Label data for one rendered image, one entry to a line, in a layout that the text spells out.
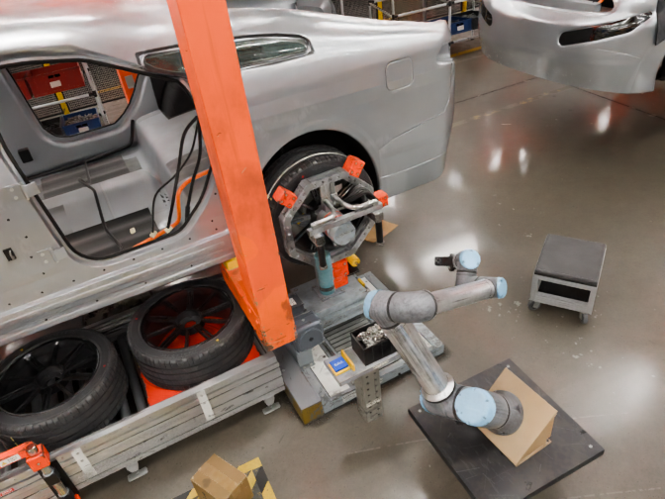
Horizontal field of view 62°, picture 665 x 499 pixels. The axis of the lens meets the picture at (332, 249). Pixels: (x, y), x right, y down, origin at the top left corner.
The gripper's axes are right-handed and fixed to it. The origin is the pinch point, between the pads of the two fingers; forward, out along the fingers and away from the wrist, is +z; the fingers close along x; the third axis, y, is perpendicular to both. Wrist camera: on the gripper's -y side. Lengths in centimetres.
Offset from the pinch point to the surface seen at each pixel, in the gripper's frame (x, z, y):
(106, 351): -55, 8, -173
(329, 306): -26, 55, -59
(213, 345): -48, 3, -117
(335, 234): 12, -1, -58
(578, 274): 0, 32, 82
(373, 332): -36, -14, -38
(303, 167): 45, -5, -77
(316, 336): -42, 24, -66
